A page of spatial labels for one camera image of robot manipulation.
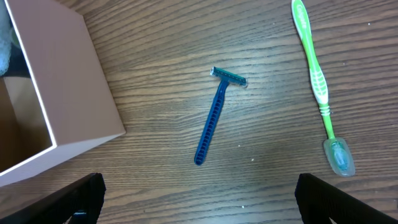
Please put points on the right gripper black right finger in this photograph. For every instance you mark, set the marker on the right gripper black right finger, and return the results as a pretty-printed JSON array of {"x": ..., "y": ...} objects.
[{"x": 320, "y": 202}]

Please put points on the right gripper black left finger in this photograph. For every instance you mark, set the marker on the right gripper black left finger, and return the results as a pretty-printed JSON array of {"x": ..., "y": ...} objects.
[{"x": 79, "y": 202}]

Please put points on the clear pump dispenser bottle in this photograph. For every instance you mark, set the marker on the clear pump dispenser bottle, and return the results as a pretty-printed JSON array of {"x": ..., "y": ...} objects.
[{"x": 5, "y": 40}]

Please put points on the green toothbrush with cap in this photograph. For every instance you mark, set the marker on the green toothbrush with cap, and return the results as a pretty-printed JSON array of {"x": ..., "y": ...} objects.
[{"x": 336, "y": 149}]

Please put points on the pink open cardboard box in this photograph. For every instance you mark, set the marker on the pink open cardboard box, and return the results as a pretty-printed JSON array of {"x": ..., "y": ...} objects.
[{"x": 55, "y": 100}]

